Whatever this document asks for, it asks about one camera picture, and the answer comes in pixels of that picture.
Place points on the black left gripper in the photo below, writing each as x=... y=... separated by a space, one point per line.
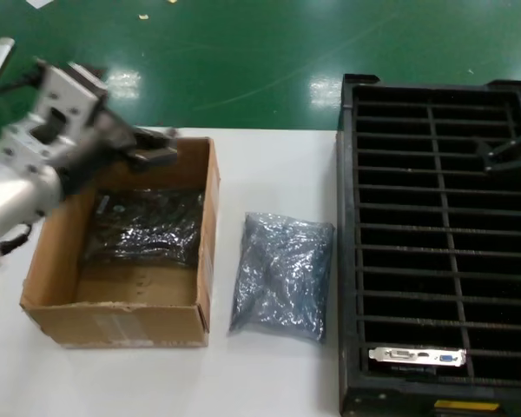
x=95 y=152

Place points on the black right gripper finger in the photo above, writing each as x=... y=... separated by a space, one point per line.
x=503 y=147
x=512 y=165

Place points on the crinkled translucent antistatic bag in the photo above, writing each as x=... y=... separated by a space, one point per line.
x=282 y=278

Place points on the graphics card with silver bracket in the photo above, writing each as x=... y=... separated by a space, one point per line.
x=399 y=354

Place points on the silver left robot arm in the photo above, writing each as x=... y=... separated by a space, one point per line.
x=13 y=208

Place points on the graphics card in antistatic bag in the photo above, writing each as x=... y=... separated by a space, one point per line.
x=156 y=234

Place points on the open brown cardboard box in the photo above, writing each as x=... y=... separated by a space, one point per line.
x=113 y=323

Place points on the black slotted plastic container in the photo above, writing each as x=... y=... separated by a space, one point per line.
x=345 y=260

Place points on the white paper sheet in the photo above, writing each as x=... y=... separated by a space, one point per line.
x=37 y=2

